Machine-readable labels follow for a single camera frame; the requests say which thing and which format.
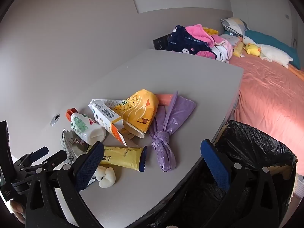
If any yellow snack wrapper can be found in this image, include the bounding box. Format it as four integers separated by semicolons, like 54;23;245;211
87;146;148;172

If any plaid pillow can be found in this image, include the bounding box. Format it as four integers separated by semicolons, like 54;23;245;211
221;17;249;38

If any silver foil wrapper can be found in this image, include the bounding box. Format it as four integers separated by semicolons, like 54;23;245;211
60;129;89;164

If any pink fleece blanket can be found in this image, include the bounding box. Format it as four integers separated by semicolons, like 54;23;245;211
185;24;215;47

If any person's left hand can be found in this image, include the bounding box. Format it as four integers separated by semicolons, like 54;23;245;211
9;200;26;225

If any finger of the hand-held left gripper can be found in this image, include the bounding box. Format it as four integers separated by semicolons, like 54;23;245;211
21;150;68;174
13;146;49;169

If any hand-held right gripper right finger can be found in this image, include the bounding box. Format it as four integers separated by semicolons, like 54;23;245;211
200;139;280;228

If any yellow cloth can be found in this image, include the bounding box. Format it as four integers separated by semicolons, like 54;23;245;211
203;27;219;36

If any white goose plush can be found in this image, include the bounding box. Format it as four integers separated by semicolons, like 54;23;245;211
242;36;304;78

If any pink bed sheet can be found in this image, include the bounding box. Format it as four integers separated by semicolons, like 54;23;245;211
228;55;304;171

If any white pink printed blanket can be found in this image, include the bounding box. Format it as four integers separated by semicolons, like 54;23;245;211
211;34;234;62

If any yellow duck plush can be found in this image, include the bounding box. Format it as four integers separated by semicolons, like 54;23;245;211
245;43;262;57

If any pink slim box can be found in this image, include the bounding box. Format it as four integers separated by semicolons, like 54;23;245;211
155;93;176;106

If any navy printed fleece blanket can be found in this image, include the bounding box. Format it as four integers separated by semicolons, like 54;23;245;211
165;25;216;59

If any white milk bottle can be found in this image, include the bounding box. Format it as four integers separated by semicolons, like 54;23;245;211
66;108;106;146

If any teal pillow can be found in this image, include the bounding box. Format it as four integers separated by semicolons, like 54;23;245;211
245;28;301;70

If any white carton box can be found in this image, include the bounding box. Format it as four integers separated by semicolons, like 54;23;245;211
88;98;138;148

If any white tissue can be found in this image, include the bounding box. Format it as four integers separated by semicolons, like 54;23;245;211
91;166;117;189

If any black socket panel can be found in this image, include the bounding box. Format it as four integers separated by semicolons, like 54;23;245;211
153;34;172;51

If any yellow corn plush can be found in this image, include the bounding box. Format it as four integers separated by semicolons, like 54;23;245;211
233;41;245;58

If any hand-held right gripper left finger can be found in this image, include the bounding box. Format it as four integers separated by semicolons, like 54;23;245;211
25;142;105;228

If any cardboard bin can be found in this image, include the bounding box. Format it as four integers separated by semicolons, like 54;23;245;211
220;123;297;180

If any purple knotted plastic bag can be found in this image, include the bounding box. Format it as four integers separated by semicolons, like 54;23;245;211
148;90;197;172

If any black bin liner bag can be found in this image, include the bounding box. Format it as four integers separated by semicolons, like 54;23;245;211
147;120;298;228

